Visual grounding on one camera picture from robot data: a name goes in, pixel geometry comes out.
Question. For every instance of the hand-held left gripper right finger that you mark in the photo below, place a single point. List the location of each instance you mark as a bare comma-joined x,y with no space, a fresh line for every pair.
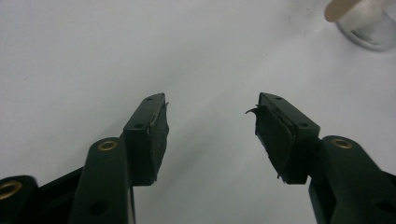
314,155

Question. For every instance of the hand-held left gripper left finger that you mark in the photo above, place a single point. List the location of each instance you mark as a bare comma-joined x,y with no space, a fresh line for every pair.
124,161

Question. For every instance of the clear glass cup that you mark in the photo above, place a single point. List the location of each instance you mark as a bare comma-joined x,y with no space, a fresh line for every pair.
370,26

